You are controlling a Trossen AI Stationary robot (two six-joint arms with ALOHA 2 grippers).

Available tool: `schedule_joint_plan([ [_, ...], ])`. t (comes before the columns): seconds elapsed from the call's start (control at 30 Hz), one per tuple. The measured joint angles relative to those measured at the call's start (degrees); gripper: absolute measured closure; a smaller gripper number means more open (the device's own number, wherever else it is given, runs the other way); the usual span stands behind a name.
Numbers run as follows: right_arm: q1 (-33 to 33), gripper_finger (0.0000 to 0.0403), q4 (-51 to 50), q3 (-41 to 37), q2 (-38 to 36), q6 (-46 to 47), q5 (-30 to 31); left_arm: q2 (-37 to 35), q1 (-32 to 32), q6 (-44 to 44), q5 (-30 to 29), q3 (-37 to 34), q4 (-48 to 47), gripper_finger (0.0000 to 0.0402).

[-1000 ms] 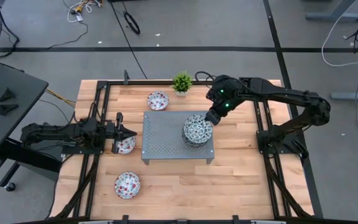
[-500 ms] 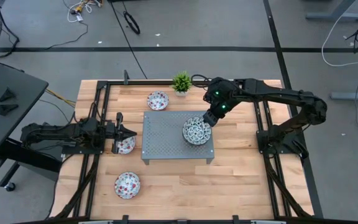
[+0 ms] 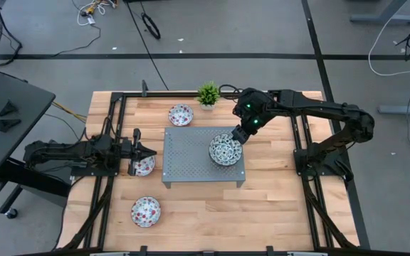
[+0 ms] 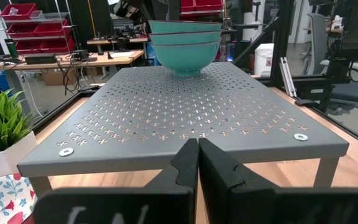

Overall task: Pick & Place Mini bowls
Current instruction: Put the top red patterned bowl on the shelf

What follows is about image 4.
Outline grey office chair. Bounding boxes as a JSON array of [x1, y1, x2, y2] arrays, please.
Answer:
[[305, 12, 358, 114]]

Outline yellow pole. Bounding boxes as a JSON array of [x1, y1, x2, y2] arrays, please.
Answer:
[[87, 0, 98, 38]]

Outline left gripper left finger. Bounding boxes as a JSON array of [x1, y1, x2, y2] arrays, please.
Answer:
[[32, 138, 198, 224]]

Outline wooden bench with robots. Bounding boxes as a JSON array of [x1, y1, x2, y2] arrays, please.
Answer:
[[86, 35, 150, 55]]

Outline small black device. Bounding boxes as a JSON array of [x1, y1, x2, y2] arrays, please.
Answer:
[[71, 49, 98, 62]]

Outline wooden workbench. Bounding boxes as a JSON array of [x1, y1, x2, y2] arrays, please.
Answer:
[[0, 49, 145, 82]]

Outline dark green bottle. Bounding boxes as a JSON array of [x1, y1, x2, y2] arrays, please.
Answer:
[[4, 38, 19, 60]]

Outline wire rack red bins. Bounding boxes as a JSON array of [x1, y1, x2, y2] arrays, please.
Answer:
[[0, 2, 76, 56]]

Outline teal floral mini bowl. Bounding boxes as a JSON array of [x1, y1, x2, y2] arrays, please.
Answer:
[[150, 40, 222, 77], [147, 19, 224, 35], [149, 30, 223, 47]]

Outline red floral mini bowl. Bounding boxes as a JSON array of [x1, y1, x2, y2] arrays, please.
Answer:
[[0, 173, 37, 224]]

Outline flat black box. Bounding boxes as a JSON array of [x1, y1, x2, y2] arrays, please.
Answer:
[[24, 54, 58, 65]]

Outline red storage bins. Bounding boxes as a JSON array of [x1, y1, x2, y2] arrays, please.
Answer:
[[180, 0, 224, 14]]

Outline cardboard box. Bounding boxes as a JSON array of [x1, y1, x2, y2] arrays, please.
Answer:
[[42, 70, 74, 86]]

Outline green plant white pot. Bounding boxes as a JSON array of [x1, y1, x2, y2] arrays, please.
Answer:
[[0, 81, 39, 181]]

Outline grey perforated metal riser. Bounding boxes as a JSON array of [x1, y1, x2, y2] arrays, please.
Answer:
[[16, 61, 351, 190]]

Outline white bin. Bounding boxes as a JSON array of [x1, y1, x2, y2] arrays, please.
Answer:
[[254, 42, 275, 77]]

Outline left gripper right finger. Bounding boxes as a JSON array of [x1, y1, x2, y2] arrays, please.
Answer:
[[198, 138, 358, 224]]

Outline silver aluminium profile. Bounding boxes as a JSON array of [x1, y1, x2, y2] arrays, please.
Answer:
[[278, 57, 298, 98]]

